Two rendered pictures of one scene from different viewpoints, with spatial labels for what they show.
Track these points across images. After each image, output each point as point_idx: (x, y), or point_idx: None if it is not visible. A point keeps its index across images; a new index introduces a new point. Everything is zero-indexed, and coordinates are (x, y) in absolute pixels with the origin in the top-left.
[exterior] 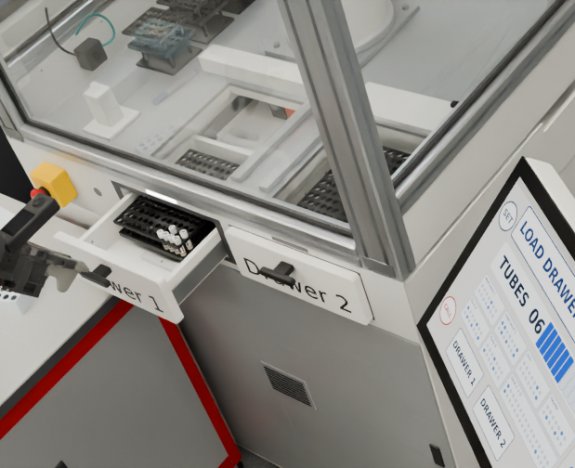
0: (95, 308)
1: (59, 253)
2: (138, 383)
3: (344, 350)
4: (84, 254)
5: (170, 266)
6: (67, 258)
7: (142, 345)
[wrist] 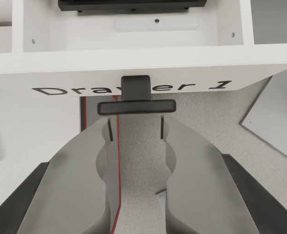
0: (78, 110)
1: (104, 144)
2: (101, 116)
3: None
4: (74, 75)
5: (175, 22)
6: (246, 191)
7: (95, 97)
